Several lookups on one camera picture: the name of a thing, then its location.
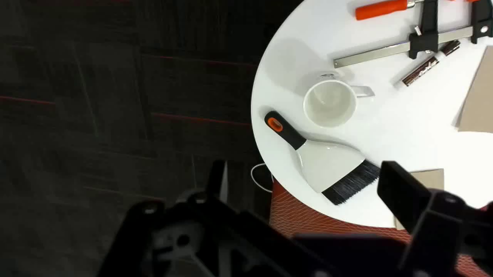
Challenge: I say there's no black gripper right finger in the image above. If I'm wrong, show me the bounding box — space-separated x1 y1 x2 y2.
376 160 493 277

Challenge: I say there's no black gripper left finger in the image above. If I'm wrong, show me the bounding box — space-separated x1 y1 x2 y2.
97 158 330 277

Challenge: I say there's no white ceramic mug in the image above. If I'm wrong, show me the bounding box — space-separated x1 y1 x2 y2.
302 72 376 129

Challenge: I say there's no orange fabric sofa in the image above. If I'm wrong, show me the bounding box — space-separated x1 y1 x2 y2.
268 180 493 277

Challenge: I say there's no brown marker pen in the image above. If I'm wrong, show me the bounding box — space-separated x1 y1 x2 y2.
401 55 441 88

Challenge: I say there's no small dark marker cap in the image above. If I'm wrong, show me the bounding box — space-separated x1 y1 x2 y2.
441 38 462 57

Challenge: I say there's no white cable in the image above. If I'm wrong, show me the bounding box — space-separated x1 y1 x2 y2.
250 161 274 195

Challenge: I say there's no bar clamp orange handle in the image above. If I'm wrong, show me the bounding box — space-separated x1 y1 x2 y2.
331 0 493 69

